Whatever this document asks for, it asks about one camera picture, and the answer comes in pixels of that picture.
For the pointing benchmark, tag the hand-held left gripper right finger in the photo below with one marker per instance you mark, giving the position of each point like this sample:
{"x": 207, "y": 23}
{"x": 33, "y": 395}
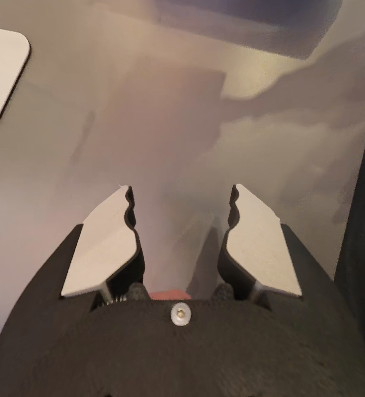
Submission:
{"x": 260, "y": 248}

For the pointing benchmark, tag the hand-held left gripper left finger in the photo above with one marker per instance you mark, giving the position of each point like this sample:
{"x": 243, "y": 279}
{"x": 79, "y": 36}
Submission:
{"x": 101, "y": 245}

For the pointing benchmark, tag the person's dark clothing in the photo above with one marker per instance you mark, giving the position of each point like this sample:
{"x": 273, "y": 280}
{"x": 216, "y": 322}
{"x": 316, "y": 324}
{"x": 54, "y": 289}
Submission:
{"x": 362, "y": 232}

